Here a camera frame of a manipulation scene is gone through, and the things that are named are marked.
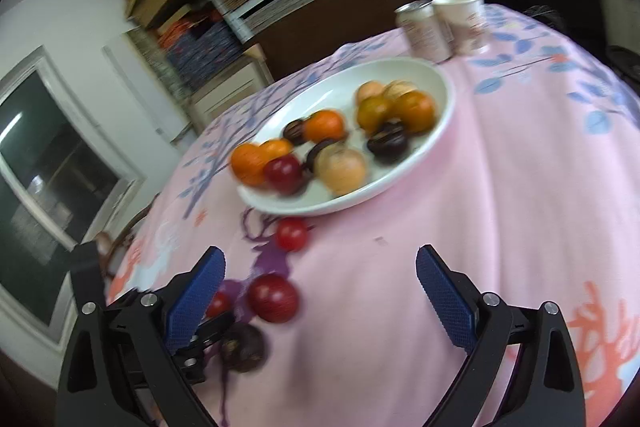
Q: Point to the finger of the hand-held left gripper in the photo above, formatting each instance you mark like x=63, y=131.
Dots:
x=215, y=328

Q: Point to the small dark purple fruit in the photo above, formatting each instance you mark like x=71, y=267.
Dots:
x=245, y=347

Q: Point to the stack of blue patterned boxes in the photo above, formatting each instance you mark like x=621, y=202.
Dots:
x=200, y=52

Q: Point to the large dark purple fruit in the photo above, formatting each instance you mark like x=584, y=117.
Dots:
x=314, y=153

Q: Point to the tiny dark purple fruit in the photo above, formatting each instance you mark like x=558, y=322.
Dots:
x=294, y=132

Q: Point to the large orange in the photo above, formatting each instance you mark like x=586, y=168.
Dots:
x=415, y=112

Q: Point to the brown board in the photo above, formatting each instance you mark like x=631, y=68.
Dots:
x=340, y=17

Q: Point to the dark glass door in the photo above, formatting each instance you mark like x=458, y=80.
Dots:
x=45, y=187

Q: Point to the pink drink can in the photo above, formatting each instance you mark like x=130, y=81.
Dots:
x=425, y=34

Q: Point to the pink printed tablecloth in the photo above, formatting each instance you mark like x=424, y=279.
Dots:
x=500, y=207

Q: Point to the flat dark purple fruit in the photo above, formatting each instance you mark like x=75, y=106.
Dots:
x=387, y=143

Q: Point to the pale orange round fruit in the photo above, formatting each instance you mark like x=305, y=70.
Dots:
x=369, y=91

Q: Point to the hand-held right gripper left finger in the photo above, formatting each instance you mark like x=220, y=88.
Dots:
x=192, y=307

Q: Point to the pale yellow passion fruit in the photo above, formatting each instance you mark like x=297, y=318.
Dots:
x=342, y=168

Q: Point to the wooden chair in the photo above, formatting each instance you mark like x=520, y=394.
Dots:
x=122, y=234

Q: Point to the pale striped round fruit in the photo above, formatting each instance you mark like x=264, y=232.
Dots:
x=400, y=88

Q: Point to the yellow-orange round fruit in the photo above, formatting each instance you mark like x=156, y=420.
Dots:
x=374, y=114

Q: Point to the white paper cup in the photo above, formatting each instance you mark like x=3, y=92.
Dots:
x=465, y=22

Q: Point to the medium orange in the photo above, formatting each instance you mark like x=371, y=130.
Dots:
x=324, y=126
x=247, y=164

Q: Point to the white plate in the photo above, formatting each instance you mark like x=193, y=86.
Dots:
x=320, y=97

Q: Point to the small orange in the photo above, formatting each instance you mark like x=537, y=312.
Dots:
x=277, y=148

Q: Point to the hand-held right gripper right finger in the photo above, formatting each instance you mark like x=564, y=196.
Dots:
x=445, y=302

